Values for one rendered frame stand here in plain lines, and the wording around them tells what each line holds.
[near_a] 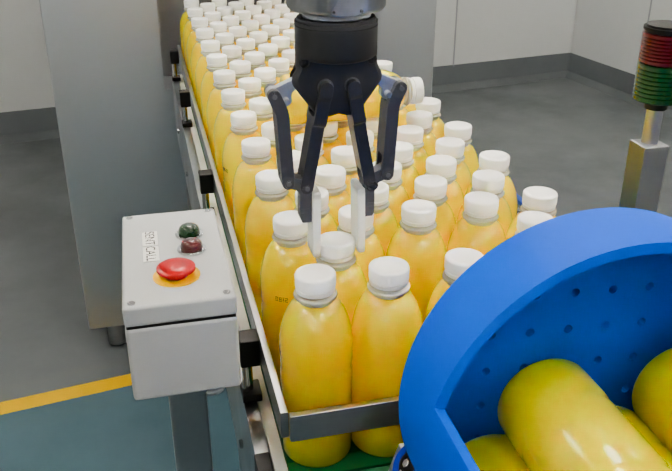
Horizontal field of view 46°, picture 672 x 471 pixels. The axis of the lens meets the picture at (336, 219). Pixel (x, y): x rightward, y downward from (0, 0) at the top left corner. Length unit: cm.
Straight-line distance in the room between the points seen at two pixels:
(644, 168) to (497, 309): 67
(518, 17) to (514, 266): 517
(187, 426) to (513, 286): 48
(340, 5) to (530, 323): 30
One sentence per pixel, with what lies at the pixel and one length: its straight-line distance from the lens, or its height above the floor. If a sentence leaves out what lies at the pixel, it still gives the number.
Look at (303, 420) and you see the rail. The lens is 78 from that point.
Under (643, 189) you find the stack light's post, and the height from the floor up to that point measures 104.
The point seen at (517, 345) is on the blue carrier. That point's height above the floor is 113.
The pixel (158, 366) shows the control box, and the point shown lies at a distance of 76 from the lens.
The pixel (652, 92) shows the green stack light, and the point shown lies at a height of 118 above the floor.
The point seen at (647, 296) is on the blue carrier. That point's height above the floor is 116.
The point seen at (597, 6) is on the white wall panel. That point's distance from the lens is 578.
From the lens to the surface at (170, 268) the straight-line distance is 75.
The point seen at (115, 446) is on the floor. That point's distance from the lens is 231.
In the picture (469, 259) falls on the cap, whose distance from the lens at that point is 78.
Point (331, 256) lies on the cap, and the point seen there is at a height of 110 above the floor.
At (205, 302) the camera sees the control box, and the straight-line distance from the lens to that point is 72.
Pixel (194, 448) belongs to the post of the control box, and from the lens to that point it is 92.
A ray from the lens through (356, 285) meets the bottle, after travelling 81.
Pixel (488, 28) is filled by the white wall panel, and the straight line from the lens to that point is 557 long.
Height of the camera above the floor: 146
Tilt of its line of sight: 25 degrees down
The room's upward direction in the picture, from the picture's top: straight up
